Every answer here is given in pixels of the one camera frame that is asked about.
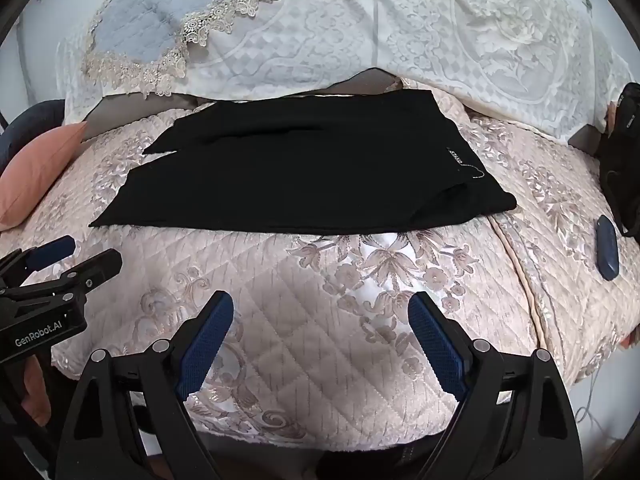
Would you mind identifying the blue-grey lace-trimmed pillow cover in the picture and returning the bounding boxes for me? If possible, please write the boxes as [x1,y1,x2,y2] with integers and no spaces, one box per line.
[82,0,286,99]

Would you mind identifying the blue oval case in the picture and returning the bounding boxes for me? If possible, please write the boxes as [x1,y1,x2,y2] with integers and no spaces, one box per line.
[595,214,621,282]

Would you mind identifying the white cable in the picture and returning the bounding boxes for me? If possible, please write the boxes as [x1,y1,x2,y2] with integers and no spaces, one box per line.
[575,367,609,427]

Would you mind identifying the white lace cover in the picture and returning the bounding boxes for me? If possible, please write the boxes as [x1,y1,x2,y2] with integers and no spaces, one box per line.
[57,0,631,143]

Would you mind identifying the black pants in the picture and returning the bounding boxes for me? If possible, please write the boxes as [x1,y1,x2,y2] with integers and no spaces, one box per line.
[89,89,517,236]

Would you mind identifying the person's left hand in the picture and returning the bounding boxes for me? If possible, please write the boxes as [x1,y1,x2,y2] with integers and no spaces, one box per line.
[22,357,51,411]

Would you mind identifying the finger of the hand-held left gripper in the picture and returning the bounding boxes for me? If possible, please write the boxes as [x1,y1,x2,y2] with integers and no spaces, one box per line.
[49,248,124,307]
[0,236,77,288]

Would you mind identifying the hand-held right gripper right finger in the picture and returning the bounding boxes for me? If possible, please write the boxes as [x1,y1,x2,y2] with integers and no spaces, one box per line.
[408,290,586,480]

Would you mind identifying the pink floral quilted bedspread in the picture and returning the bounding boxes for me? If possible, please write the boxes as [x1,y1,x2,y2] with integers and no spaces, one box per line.
[0,87,640,448]

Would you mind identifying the black bag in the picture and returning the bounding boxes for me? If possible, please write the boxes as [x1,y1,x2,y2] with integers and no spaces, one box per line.
[592,82,640,239]

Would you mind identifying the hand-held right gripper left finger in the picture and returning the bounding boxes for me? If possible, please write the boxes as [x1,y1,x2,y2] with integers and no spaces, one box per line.
[54,290,236,480]

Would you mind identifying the pink pillow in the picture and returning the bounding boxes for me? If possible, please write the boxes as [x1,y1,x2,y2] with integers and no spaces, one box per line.
[0,121,89,232]

